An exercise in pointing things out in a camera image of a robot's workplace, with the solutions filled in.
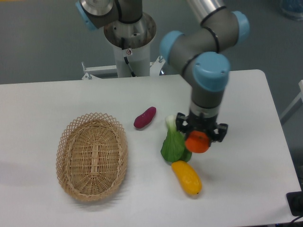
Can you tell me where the woven wicker basket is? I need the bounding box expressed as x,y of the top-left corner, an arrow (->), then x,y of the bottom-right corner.
56,113 -> 128,202

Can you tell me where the green bok choy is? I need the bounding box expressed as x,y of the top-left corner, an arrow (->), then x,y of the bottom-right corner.
160,115 -> 192,163

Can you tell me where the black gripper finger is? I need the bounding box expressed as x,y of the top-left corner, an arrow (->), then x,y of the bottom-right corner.
208,123 -> 228,146
175,113 -> 188,137

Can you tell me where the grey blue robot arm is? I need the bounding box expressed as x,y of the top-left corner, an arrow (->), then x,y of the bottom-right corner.
76,0 -> 250,151

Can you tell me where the yellow mango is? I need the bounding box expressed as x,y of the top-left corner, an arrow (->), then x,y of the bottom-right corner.
171,160 -> 202,195

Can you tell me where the purple sweet potato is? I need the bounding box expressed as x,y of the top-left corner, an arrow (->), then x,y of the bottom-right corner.
134,106 -> 157,129

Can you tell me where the orange fruit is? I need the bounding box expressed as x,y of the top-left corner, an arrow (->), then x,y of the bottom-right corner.
185,131 -> 210,153

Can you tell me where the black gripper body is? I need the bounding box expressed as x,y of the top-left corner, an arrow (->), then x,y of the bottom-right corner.
183,109 -> 218,137

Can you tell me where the blue object in corner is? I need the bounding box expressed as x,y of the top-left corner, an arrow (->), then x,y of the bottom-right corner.
280,0 -> 303,21

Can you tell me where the black device at table edge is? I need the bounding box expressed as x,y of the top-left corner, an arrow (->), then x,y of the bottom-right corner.
286,192 -> 303,217

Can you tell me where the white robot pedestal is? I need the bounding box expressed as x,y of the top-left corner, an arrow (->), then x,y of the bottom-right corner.
82,13 -> 166,79

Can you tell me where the white frame at right edge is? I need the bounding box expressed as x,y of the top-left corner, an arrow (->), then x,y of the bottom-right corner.
279,80 -> 303,125

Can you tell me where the black cable on pedestal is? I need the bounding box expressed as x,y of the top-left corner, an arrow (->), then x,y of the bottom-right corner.
121,37 -> 137,78

